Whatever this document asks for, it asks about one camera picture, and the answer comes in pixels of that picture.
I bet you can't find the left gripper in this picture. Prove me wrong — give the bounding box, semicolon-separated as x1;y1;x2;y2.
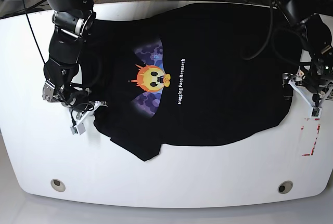
282;72;332;110

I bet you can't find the right table cable grommet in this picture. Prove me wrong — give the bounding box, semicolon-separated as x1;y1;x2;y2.
277;181;293;194

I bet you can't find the black graphic T-shirt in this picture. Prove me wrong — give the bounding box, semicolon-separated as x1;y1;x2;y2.
79;3;297;161

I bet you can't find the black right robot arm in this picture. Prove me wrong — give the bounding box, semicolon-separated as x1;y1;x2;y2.
43;0;101;116

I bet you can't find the table cable grommet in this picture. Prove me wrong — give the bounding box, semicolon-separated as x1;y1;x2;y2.
50;179;66;192
277;181;293;194

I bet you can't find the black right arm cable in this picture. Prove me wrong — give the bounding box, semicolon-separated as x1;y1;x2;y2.
17;0;47;66

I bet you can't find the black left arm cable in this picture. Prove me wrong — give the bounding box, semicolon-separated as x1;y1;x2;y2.
240;0;313;66

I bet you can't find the left table cable grommet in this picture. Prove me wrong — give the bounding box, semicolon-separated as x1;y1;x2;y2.
50;179;66;192

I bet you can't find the red tape rectangle marking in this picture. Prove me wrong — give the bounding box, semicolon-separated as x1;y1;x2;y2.
299;118;321;156

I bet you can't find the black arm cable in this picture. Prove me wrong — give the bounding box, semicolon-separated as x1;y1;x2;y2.
17;0;47;66
240;0;313;66

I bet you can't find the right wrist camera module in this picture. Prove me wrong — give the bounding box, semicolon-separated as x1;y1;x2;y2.
70;123;86;135

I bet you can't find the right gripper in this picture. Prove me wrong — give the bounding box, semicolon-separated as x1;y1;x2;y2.
61;91;107;127

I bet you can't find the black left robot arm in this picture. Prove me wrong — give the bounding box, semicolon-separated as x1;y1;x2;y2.
271;0;332;110

